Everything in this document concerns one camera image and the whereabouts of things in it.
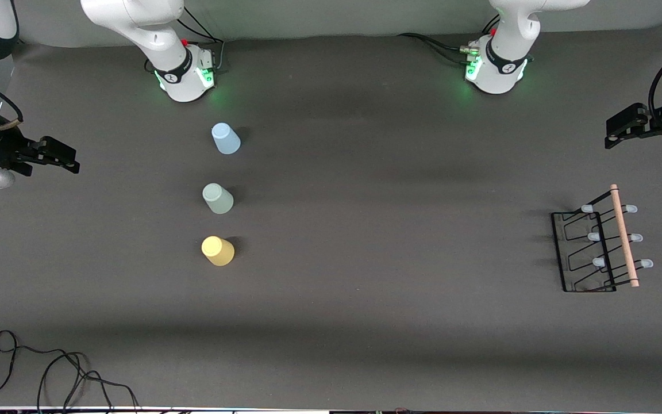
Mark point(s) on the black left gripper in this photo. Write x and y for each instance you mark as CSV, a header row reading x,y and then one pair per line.
x,y
659,121

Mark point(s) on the pale green plastic cup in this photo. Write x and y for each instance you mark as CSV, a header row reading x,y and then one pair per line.
x,y
218,199

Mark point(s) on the yellow plastic cup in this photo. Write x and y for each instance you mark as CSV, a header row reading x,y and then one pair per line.
x,y
218,251

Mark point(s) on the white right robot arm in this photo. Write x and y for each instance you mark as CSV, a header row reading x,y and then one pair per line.
x,y
153,34

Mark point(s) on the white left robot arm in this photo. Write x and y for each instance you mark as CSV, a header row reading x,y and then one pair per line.
x,y
509,34

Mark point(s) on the pale blue plastic cup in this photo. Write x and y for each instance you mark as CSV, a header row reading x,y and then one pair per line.
x,y
226,139

